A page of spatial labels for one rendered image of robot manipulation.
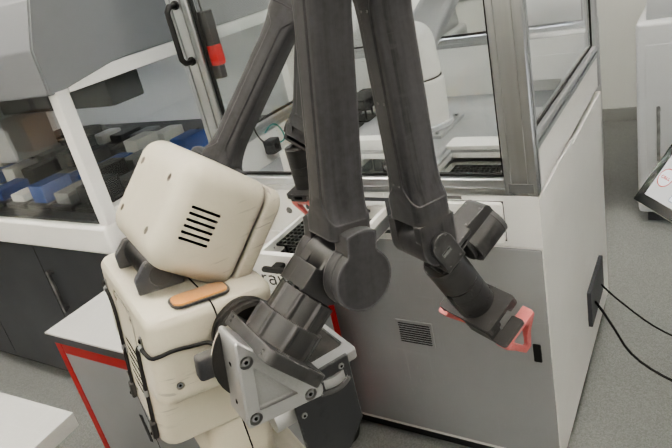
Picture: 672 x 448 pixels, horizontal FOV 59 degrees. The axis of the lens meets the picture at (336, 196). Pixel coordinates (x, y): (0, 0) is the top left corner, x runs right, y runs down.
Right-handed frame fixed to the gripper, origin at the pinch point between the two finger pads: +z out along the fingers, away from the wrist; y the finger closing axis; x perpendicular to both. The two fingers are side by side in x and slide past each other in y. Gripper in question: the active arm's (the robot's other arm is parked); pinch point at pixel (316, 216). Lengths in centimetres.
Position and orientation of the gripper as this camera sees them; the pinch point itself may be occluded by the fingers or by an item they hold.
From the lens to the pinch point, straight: 151.2
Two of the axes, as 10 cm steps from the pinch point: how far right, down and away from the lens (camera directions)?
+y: 4.6, -4.9, 7.4
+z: 2.4, 8.7, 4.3
